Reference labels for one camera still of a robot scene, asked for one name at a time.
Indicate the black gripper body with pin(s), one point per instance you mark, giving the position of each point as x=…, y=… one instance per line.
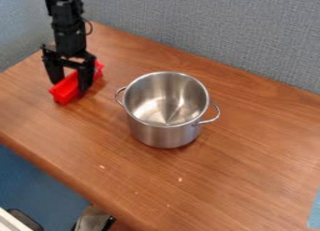
x=70, y=45

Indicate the red plastic block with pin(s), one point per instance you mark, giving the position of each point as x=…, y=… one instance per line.
x=66, y=90

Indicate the white black device corner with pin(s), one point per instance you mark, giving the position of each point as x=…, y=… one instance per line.
x=14, y=220

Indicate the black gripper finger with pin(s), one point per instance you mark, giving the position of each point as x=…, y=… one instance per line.
x=86, y=77
x=55, y=70

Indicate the stainless steel pot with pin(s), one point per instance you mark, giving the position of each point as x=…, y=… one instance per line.
x=168, y=105

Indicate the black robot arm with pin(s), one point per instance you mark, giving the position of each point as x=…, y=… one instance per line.
x=66, y=12

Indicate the grey black object under table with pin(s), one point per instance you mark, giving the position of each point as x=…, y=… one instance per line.
x=94, y=220

